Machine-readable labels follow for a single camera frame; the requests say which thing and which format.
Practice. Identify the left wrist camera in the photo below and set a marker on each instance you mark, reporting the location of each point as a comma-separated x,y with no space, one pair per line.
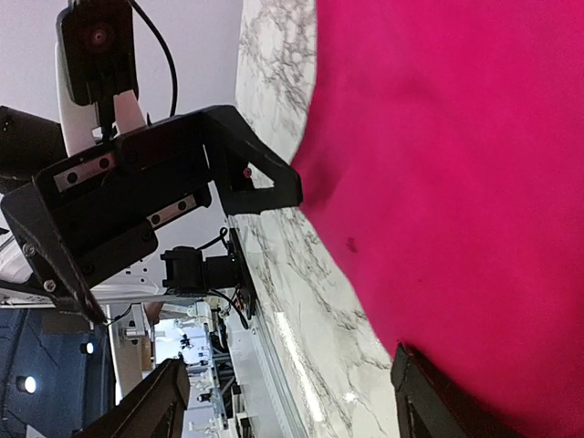
97,86

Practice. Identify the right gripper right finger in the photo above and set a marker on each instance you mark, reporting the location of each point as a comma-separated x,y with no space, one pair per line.
430,405

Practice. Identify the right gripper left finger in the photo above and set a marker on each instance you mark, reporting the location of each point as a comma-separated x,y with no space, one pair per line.
154,408

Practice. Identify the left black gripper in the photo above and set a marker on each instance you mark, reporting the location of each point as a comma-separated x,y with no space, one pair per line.
84,219

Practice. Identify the aluminium table front rail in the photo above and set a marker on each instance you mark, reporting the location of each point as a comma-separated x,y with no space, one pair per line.
279,290

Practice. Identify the magenta red garment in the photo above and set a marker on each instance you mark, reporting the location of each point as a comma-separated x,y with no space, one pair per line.
442,168

